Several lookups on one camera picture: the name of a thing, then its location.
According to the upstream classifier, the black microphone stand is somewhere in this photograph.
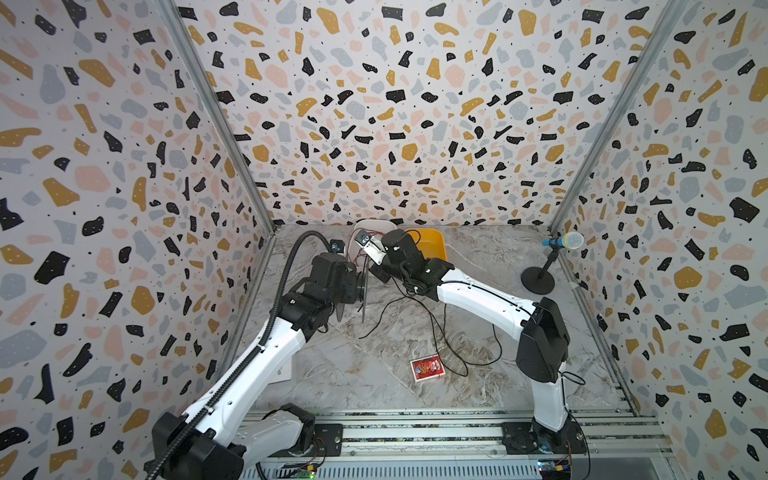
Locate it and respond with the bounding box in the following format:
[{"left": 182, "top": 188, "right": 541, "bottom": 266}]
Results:
[{"left": 520, "top": 247, "right": 561, "bottom": 295}]

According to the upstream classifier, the red cable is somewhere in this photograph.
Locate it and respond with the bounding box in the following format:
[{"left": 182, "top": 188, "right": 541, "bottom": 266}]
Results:
[{"left": 353, "top": 236, "right": 376, "bottom": 271}]

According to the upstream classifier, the white plastic bin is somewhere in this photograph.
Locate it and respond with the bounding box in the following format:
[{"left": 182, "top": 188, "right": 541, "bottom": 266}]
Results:
[{"left": 349, "top": 219, "right": 397, "bottom": 260}]

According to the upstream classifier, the yellow plastic bin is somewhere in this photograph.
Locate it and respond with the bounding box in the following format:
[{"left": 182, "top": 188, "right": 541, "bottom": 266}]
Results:
[{"left": 407, "top": 228, "right": 448, "bottom": 261}]

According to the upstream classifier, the aluminium corner rail right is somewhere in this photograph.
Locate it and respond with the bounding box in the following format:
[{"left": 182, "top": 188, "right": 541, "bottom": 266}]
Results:
[{"left": 547, "top": 0, "right": 687, "bottom": 234}]

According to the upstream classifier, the blue toy microphone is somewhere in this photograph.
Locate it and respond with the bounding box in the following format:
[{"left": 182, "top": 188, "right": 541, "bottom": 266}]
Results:
[{"left": 542, "top": 231, "right": 585, "bottom": 250}]

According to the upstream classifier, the black cable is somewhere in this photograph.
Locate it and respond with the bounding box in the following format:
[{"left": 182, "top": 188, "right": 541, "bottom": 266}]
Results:
[{"left": 356, "top": 227, "right": 504, "bottom": 378}]

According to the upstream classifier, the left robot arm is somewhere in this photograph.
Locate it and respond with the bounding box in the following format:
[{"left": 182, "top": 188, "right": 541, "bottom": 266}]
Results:
[{"left": 145, "top": 230, "right": 362, "bottom": 479}]

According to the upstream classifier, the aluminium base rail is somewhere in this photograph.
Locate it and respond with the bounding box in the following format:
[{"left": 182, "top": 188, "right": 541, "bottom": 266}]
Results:
[{"left": 242, "top": 408, "right": 684, "bottom": 479}]

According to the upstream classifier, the grey perforated cable spool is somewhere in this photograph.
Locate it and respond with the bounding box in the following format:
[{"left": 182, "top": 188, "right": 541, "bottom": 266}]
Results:
[{"left": 332, "top": 262, "right": 367, "bottom": 322}]

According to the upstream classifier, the aluminium corner rail left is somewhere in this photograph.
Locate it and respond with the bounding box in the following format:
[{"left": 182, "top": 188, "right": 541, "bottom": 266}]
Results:
[{"left": 155, "top": 0, "right": 276, "bottom": 237}]

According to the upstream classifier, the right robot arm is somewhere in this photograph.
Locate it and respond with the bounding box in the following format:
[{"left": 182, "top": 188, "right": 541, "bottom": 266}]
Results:
[{"left": 354, "top": 229, "right": 584, "bottom": 454}]

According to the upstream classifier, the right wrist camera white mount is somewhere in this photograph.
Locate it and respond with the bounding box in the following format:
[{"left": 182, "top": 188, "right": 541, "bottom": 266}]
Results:
[{"left": 353, "top": 229, "right": 387, "bottom": 265}]

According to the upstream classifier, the aluminium corner rail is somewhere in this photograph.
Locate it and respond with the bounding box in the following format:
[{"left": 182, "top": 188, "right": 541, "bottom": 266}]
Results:
[
  {"left": 547, "top": 0, "right": 687, "bottom": 234},
  {"left": 155, "top": 0, "right": 276, "bottom": 237}
]

